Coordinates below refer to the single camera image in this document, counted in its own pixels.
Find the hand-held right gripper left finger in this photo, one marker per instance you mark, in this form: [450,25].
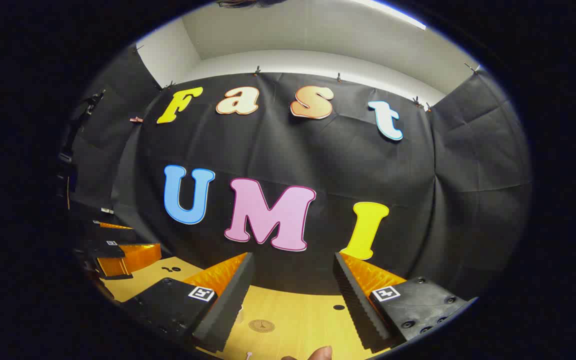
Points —
[218,320]

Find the pink cloth clip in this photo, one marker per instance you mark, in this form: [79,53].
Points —
[136,119]

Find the round brown coaster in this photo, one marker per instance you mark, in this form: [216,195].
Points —
[261,326]

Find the black backdrop cloth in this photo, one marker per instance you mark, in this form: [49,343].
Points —
[293,150]

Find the wooden desktop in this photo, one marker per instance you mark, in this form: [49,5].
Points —
[293,320]

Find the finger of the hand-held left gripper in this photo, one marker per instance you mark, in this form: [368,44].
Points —
[133,257]
[113,227]

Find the row of black cloth clips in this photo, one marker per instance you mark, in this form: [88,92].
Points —
[338,77]

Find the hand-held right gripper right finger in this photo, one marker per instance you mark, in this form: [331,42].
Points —
[363,315]

